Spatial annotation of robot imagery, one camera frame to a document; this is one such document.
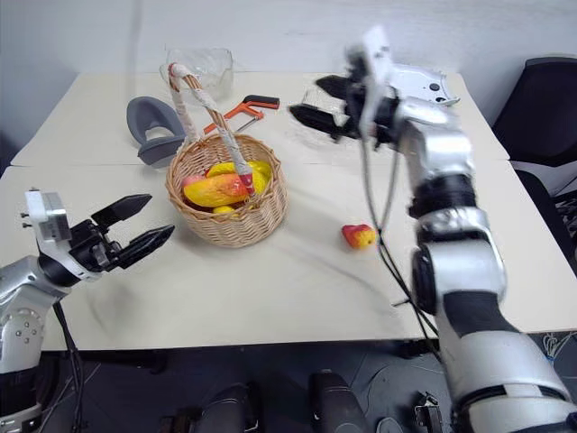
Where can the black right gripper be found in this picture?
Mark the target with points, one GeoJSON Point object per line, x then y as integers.
{"type": "Point", "coordinates": [354, 115]}

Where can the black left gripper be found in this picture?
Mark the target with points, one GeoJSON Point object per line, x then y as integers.
{"type": "Point", "coordinates": [92, 250]}

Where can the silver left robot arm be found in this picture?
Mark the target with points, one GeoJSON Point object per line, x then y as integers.
{"type": "Point", "coordinates": [18, 315]}

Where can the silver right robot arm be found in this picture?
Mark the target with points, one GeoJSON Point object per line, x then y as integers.
{"type": "Point", "coordinates": [455, 180]}

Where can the orange black hacksaw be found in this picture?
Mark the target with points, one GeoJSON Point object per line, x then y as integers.
{"type": "Point", "coordinates": [257, 101]}

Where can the pink peach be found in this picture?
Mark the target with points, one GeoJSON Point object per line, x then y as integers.
{"type": "Point", "coordinates": [191, 181]}

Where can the large yellow red mango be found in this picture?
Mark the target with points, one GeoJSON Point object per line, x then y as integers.
{"type": "Point", "coordinates": [212, 191]}

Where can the small yellow lemon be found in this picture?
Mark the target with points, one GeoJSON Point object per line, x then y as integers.
{"type": "Point", "coordinates": [223, 209]}

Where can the grey plastic seat-shaped object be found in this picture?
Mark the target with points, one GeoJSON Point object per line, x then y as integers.
{"type": "Point", "coordinates": [149, 113]}

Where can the small red yellow fruit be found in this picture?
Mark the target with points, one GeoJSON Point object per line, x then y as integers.
{"type": "Point", "coordinates": [359, 236]}

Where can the dark rounded shape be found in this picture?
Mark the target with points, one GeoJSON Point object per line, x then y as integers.
{"type": "Point", "coordinates": [336, 401]}
{"type": "Point", "coordinates": [227, 408]}

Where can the black office chair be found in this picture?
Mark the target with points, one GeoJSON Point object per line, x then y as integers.
{"type": "Point", "coordinates": [541, 113]}

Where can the small black metal clamp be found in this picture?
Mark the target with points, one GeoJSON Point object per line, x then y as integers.
{"type": "Point", "coordinates": [428, 412]}

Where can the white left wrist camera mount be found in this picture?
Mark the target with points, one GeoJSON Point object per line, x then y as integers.
{"type": "Point", "coordinates": [49, 225]}

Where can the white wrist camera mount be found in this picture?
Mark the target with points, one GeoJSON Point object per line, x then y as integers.
{"type": "Point", "coordinates": [421, 83]}
{"type": "Point", "coordinates": [49, 225]}

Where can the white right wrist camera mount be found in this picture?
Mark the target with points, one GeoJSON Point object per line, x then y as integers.
{"type": "Point", "coordinates": [421, 83]}

